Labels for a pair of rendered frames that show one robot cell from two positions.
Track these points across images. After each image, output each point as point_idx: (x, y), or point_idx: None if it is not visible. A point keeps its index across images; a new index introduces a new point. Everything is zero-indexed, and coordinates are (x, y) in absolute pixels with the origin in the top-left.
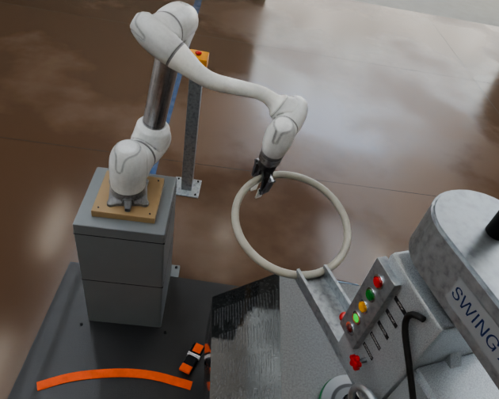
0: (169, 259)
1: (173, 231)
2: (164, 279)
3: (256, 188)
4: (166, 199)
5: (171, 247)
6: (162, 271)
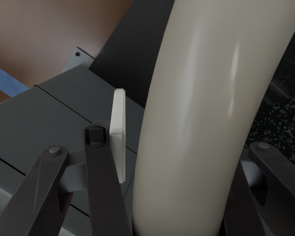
0: (86, 109)
1: (41, 94)
2: (126, 145)
3: (125, 98)
4: None
5: (64, 92)
6: (131, 180)
